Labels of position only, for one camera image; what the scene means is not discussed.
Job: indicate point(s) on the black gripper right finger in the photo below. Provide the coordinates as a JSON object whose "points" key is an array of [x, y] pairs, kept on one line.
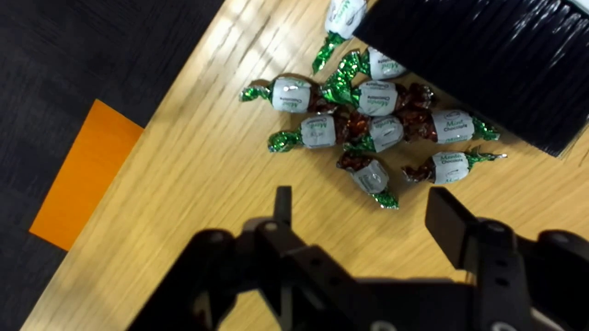
{"points": [[508, 281]]}

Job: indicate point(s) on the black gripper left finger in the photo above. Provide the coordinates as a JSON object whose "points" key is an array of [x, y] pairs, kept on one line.
{"points": [[258, 276]]}

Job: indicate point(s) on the white hand brush black bristles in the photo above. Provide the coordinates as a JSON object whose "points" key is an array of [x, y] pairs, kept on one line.
{"points": [[490, 66]]}

